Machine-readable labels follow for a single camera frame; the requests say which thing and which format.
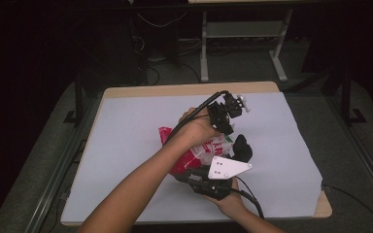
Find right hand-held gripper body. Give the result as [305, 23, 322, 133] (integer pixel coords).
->
[182, 133, 254, 201]

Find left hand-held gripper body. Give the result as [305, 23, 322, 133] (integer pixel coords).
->
[206, 91, 252, 136]

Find red and white powder bag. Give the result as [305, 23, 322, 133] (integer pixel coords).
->
[157, 125, 235, 177]

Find person's left hand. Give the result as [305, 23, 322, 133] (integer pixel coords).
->
[174, 107, 221, 150]

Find person's right hand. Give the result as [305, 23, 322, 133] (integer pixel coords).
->
[206, 179, 249, 219]

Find light wooden table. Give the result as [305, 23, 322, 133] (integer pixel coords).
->
[59, 81, 334, 227]

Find white table sheet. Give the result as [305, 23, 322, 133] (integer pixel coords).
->
[60, 91, 324, 224]

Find black metal stand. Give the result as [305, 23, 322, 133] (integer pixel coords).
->
[62, 79, 85, 126]
[338, 66, 367, 126]

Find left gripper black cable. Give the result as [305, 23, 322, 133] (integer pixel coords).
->
[164, 90, 231, 147]

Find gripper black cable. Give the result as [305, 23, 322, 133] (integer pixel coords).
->
[164, 90, 231, 147]
[229, 176, 266, 220]

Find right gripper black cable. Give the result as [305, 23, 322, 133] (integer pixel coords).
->
[229, 176, 266, 220]

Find metal stand frame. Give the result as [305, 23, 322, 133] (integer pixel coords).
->
[187, 0, 295, 83]

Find metal floor rail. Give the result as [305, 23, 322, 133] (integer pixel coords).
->
[324, 93, 373, 210]
[23, 93, 105, 233]

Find black floor cable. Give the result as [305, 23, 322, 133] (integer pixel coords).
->
[321, 183, 373, 233]

